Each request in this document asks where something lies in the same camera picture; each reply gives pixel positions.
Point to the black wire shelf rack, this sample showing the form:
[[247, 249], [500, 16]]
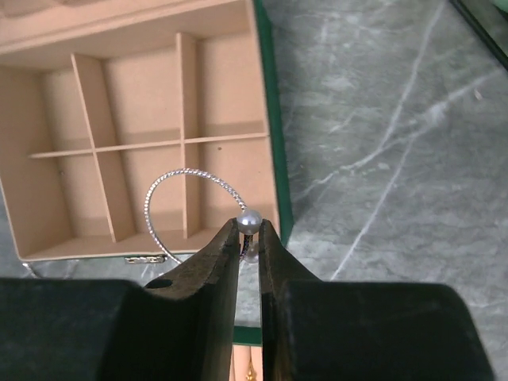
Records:
[[488, 20]]

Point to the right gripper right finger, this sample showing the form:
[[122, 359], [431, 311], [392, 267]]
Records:
[[321, 330]]

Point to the green jewelry box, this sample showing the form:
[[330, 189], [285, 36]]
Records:
[[100, 98]]

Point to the green jewelry tray insert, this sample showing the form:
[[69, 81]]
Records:
[[246, 358]]

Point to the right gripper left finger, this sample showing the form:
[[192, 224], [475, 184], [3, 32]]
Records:
[[178, 327]]

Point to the silver pearl bangle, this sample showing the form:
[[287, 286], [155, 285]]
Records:
[[249, 220], [32, 271]]

